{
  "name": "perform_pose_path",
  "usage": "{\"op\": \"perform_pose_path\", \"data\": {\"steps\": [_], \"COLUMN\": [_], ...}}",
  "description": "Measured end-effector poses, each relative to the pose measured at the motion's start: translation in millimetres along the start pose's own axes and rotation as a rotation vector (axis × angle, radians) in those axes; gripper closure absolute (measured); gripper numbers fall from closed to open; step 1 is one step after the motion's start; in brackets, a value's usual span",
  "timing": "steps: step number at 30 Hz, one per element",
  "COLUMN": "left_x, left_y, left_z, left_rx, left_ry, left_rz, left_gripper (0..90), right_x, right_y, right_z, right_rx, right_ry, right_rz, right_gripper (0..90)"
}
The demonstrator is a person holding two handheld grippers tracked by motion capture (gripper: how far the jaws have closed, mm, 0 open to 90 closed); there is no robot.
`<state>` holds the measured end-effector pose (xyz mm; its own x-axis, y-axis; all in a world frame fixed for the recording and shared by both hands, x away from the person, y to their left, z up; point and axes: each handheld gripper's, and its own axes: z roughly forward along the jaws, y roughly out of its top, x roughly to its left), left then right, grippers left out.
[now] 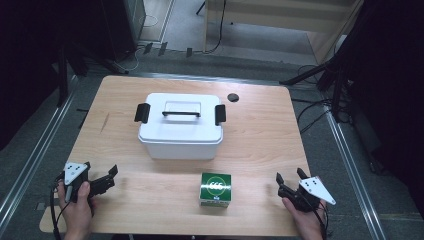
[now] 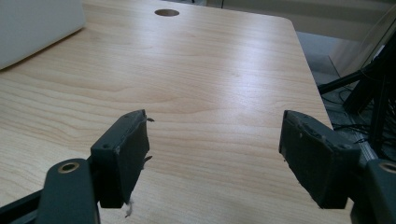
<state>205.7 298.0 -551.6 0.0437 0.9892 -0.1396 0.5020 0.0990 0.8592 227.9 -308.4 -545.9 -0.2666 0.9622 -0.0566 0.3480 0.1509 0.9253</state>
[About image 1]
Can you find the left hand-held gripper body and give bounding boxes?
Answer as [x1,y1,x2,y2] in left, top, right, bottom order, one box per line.
[62,161,102,204]

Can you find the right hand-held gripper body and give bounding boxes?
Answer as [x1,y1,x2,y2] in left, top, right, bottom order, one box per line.
[278,176,337,213]

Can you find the green square carton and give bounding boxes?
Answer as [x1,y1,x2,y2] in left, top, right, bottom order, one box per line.
[199,172,233,208]

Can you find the white lidded storage box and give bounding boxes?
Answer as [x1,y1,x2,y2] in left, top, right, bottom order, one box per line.
[133,92,227,161]

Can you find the person's right hand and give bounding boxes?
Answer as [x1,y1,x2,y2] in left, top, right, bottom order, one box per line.
[282,196,328,235]

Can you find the person's left hand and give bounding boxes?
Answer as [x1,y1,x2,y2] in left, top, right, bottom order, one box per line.
[56,181,97,236]

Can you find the black upright stand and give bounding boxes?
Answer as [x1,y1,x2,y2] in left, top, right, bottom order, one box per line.
[55,45,70,108]

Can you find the black tripod stand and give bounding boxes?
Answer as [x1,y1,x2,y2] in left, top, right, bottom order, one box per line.
[279,49,356,123]

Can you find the dark cabinet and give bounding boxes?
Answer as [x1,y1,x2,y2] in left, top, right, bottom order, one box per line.
[99,0,148,63]

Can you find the light wooden furniture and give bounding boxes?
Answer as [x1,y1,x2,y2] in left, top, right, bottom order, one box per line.
[202,0,365,65]

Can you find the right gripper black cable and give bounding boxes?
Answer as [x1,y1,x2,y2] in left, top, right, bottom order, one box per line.
[313,199,332,240]

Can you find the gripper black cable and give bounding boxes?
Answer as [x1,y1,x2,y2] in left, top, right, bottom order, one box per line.
[313,199,332,240]
[49,174,69,240]

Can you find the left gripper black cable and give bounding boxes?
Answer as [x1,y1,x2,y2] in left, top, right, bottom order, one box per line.
[49,174,69,240]

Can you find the metal floor rail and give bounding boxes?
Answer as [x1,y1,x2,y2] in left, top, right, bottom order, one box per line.
[323,105,388,240]
[0,75,80,228]

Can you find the black floor cables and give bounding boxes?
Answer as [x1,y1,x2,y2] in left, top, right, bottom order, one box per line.
[290,64,336,135]

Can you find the white floor cable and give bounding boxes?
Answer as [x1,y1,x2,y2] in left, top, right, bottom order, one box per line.
[114,14,160,73]

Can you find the black hanging cable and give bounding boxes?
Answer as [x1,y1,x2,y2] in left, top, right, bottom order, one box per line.
[202,0,228,55]

